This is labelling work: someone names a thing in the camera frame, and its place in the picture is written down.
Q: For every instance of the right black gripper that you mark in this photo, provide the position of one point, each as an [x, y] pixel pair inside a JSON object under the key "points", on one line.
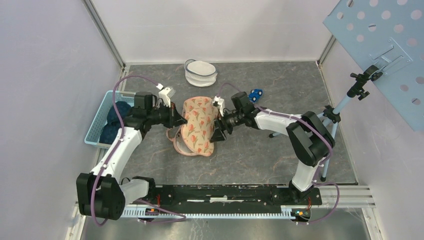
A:
{"points": [[218, 135]]}

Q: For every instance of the blue perforated panel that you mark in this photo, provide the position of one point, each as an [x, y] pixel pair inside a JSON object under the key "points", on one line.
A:
{"points": [[387, 34]]}

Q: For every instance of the light blue slotted cable duct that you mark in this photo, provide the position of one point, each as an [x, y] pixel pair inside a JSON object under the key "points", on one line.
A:
{"points": [[140, 211]]}

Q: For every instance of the light blue plastic basket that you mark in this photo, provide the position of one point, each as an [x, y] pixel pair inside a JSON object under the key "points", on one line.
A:
{"points": [[92, 137]]}

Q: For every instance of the dark blue lace bra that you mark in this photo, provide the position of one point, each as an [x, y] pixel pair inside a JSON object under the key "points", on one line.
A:
{"points": [[110, 130]]}

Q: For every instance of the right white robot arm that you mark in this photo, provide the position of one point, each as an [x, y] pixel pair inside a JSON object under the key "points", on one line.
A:
{"points": [[247, 114]]}

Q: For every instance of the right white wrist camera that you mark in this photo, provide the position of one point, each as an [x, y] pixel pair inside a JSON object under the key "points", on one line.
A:
{"points": [[219, 103]]}

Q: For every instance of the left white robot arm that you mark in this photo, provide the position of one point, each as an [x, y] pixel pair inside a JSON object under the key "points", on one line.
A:
{"points": [[99, 193]]}

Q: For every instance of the white mesh laundry bag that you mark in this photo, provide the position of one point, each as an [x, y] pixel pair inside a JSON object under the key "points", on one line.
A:
{"points": [[200, 73]]}

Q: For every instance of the light blue tripod stand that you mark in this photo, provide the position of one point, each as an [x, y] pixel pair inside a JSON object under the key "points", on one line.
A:
{"points": [[334, 116]]}

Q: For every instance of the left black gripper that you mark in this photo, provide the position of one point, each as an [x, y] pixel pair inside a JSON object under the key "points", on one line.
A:
{"points": [[174, 119]]}

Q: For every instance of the blue toy car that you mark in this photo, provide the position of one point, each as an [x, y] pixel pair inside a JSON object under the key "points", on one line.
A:
{"points": [[255, 95]]}

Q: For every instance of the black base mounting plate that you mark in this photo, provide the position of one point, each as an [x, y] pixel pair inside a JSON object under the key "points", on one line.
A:
{"points": [[274, 194]]}

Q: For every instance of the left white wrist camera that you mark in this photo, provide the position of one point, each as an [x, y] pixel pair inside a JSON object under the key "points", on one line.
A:
{"points": [[165, 94]]}

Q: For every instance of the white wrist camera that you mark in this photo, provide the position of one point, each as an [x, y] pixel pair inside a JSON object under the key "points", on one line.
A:
{"points": [[219, 103], [165, 94]]}

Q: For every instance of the floral peach laundry bag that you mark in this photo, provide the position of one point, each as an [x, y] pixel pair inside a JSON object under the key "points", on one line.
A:
{"points": [[194, 137]]}

